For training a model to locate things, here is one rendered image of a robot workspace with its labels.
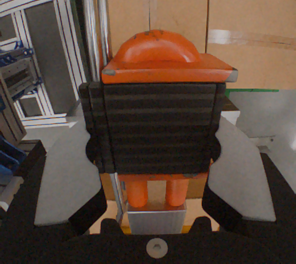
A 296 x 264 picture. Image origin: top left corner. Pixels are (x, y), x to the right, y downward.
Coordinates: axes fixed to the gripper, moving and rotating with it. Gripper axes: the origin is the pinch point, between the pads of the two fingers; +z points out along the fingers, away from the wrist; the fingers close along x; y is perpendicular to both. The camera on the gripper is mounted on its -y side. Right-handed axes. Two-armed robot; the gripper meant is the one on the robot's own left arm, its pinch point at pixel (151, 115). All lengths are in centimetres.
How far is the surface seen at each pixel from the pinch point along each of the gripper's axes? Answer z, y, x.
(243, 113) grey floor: 108, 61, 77
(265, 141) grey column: 107, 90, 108
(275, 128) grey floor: 109, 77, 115
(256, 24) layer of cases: 54, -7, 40
